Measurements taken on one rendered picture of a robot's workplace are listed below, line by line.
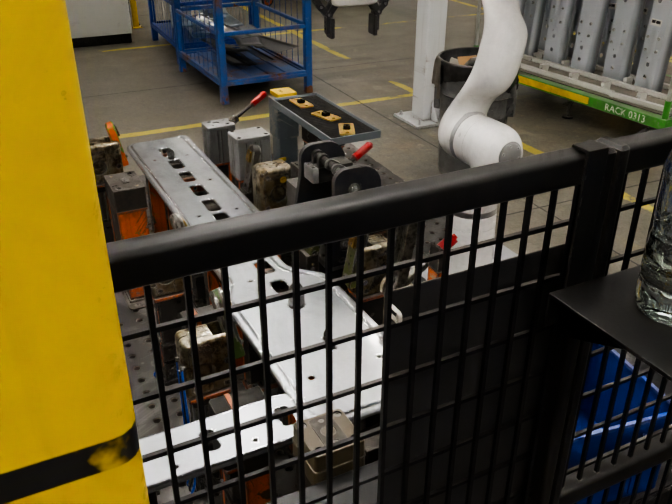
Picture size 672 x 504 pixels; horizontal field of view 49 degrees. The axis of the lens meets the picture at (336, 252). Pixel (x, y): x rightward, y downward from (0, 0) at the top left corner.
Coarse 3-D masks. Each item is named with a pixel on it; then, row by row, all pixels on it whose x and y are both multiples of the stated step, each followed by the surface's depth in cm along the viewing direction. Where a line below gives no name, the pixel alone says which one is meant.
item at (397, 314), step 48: (432, 288) 59; (480, 288) 62; (528, 288) 65; (432, 336) 62; (480, 336) 65; (528, 336) 68; (432, 384) 64; (528, 384) 71; (528, 432) 75; (384, 480) 67; (432, 480) 71; (480, 480) 74
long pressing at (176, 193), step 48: (144, 144) 218; (192, 144) 217; (192, 192) 187; (240, 192) 186; (240, 288) 145; (336, 288) 145; (288, 336) 131; (336, 336) 131; (288, 384) 119; (336, 384) 119
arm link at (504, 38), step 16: (496, 0) 162; (512, 0) 164; (496, 16) 161; (512, 16) 161; (496, 32) 161; (512, 32) 160; (480, 48) 165; (496, 48) 162; (512, 48) 161; (480, 64) 165; (496, 64) 163; (512, 64) 163; (480, 80) 166; (496, 80) 165; (512, 80) 166; (464, 96) 170; (480, 96) 170; (496, 96) 171; (448, 112) 174; (464, 112) 173; (480, 112) 174; (448, 128) 174; (448, 144) 174
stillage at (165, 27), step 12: (168, 0) 686; (180, 0) 712; (192, 0) 697; (204, 0) 685; (228, 0) 692; (240, 0) 696; (204, 12) 732; (156, 24) 766; (168, 24) 713; (192, 24) 706; (228, 24) 725; (240, 24) 725; (156, 36) 789; (168, 36) 719; (192, 36) 727; (204, 36) 725
